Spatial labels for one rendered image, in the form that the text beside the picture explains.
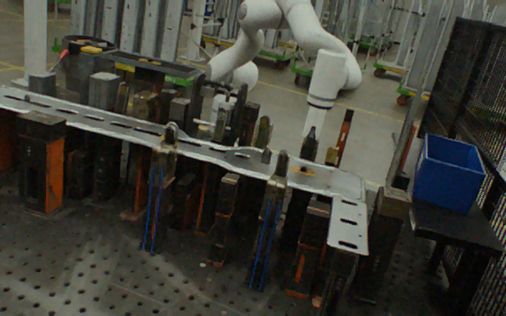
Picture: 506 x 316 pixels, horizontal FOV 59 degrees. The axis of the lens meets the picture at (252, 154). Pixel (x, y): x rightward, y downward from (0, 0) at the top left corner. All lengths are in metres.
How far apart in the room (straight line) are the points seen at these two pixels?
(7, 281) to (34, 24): 4.28
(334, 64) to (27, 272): 1.02
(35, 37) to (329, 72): 4.44
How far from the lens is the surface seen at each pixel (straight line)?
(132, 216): 1.64
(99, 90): 1.76
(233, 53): 1.86
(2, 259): 1.46
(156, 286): 1.35
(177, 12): 5.92
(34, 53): 5.50
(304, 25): 1.44
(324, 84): 1.34
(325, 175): 1.47
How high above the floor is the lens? 1.54
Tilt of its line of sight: 21 degrees down
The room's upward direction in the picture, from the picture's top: 11 degrees clockwise
